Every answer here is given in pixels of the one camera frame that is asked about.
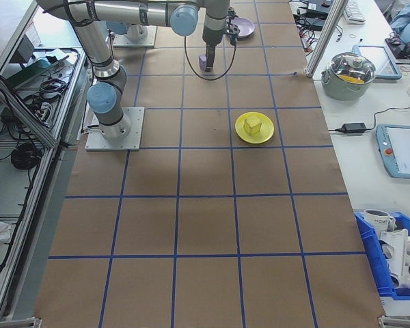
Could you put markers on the aluminium profile post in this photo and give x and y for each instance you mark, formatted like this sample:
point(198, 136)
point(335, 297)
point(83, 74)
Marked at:
point(324, 37)

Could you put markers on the green board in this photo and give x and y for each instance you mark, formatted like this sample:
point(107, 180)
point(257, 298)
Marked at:
point(27, 73)

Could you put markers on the blue plastic bin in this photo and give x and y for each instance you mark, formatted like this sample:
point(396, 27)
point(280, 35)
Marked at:
point(372, 259)

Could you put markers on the white pipe fitting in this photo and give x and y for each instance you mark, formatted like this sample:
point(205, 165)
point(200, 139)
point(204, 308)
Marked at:
point(399, 246)

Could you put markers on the grey pot with lid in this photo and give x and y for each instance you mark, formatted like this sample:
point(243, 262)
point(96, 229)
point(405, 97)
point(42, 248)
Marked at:
point(341, 90)

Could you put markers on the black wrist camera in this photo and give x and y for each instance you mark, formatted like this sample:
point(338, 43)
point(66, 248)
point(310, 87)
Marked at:
point(232, 29)

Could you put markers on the purple foam block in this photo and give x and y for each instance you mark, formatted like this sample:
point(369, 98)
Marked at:
point(202, 62)

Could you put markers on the grey box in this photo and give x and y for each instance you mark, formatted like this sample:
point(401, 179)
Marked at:
point(29, 44)

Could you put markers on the yellow plate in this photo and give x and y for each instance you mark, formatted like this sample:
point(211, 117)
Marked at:
point(266, 131)

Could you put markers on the grey-blue teach pendant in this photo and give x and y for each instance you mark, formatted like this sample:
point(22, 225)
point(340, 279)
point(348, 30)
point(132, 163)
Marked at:
point(386, 61)
point(403, 153)

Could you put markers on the black power brick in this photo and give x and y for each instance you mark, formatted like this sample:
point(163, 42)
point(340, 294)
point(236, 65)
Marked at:
point(311, 23)

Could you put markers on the white keyboard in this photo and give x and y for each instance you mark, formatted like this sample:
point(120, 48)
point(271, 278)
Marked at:
point(355, 12)

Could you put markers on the white mug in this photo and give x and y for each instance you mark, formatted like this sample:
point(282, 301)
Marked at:
point(377, 222)

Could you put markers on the black power adapter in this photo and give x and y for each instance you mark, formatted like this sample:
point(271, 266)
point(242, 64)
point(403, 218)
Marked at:
point(354, 127)

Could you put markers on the purple plate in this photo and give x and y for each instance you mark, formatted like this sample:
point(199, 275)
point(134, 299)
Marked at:
point(246, 27)

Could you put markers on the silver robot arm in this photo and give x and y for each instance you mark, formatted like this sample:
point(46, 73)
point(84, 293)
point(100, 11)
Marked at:
point(99, 44)
point(136, 32)

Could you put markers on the black flat device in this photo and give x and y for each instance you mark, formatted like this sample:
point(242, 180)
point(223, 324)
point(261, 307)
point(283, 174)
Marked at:
point(317, 7)

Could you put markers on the yellow foam block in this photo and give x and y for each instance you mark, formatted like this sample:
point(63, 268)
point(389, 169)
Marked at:
point(253, 124)

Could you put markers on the white paper sheet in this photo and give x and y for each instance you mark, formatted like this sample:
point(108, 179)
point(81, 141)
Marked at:
point(54, 54)

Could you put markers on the white square base plate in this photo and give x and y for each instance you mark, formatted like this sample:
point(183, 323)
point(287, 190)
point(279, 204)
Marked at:
point(150, 39)
point(133, 133)

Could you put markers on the small black device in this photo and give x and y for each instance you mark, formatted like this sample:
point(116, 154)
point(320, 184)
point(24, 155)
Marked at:
point(399, 48)

